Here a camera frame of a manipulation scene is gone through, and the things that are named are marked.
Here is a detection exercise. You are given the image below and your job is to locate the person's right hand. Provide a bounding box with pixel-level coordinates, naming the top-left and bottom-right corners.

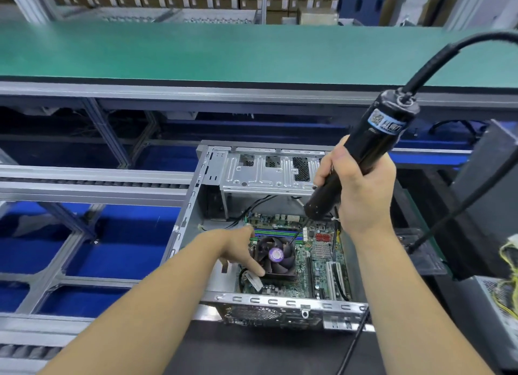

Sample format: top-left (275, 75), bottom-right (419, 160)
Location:
top-left (314, 134), bottom-right (398, 239)

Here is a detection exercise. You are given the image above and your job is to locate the person's left hand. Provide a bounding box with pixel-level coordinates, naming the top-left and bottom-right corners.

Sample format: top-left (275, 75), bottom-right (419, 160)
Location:
top-left (202, 225), bottom-right (267, 279)

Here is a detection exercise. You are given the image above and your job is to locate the black CPU cooler fan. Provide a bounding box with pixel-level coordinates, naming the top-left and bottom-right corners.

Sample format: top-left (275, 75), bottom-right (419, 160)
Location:
top-left (250, 234), bottom-right (299, 283)

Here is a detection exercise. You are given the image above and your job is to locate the grey metal computer case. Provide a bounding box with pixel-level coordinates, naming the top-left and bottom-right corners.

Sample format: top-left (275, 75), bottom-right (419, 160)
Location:
top-left (159, 139), bottom-right (378, 333)

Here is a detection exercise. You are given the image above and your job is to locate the green motherboard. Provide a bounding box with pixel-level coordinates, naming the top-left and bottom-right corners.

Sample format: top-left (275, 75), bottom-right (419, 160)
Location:
top-left (238, 212), bottom-right (354, 301)

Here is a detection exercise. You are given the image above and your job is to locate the black electric screwdriver with cable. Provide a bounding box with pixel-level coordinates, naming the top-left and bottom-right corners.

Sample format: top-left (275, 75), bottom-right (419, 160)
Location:
top-left (335, 29), bottom-right (518, 375)

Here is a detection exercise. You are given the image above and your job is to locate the person's right forearm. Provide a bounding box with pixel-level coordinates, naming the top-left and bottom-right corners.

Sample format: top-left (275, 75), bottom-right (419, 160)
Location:
top-left (351, 229), bottom-right (495, 375)

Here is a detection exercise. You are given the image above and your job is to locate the person's left forearm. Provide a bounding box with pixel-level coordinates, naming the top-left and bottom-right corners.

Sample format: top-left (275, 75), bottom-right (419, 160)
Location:
top-left (39, 233), bottom-right (237, 375)

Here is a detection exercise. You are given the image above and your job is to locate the clear plastic screw tray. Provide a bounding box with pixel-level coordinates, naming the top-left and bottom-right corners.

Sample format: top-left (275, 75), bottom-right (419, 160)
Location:
top-left (397, 227), bottom-right (449, 277)

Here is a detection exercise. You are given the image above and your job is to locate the grey power supply unit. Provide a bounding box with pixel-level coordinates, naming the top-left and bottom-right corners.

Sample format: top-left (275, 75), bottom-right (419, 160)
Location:
top-left (465, 274), bottom-right (518, 369)

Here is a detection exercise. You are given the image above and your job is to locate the green conveyor belt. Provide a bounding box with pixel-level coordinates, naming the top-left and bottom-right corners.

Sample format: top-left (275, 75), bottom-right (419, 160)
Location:
top-left (0, 22), bottom-right (518, 93)

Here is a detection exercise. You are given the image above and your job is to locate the grey flat metal rail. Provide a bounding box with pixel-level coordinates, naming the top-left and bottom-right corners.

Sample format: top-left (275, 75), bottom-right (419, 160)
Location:
top-left (0, 163), bottom-right (196, 209)

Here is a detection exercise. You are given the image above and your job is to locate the yellow black cable bundle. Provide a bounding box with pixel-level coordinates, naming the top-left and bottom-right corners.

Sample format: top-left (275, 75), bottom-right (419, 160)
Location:
top-left (493, 234), bottom-right (518, 317)

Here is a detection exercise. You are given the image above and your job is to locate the grey roller conveyor rail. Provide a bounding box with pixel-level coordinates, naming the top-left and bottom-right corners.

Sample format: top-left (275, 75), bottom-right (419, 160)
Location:
top-left (0, 313), bottom-right (96, 375)

